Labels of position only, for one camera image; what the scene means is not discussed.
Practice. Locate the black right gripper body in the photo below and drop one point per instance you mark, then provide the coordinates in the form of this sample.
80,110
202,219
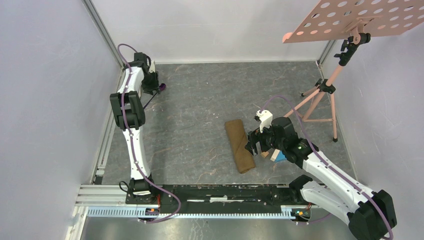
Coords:
268,141

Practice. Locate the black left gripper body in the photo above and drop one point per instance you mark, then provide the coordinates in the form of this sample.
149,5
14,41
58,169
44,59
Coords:
151,82

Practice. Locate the purple metallic spoon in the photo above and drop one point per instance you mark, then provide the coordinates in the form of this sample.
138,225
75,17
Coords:
161,88

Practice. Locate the brown cloth napkin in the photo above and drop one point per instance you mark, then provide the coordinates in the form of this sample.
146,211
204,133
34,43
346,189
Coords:
237,136

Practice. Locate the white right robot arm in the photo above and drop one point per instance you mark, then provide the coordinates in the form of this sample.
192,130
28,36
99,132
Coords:
369,215

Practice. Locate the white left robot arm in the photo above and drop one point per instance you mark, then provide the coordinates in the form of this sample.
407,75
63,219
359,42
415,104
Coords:
129,116

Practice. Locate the cream wooden block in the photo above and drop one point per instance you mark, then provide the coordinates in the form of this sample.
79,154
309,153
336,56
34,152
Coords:
275,154

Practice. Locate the small tan wooden cube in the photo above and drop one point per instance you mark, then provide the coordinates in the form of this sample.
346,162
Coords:
264,154

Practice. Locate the blue wooden triangle block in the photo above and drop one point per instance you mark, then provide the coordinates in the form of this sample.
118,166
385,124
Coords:
280,157

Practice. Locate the pink music stand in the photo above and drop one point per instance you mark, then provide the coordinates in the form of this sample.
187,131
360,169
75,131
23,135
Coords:
347,25

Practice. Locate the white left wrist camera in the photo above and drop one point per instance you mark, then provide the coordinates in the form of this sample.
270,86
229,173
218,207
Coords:
151,66

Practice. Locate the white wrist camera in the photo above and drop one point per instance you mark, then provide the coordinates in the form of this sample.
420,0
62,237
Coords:
151,66
265,118

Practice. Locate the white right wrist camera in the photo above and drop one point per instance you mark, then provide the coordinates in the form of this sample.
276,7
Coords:
265,118

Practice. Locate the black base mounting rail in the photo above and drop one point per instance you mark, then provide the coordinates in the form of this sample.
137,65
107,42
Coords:
221,199

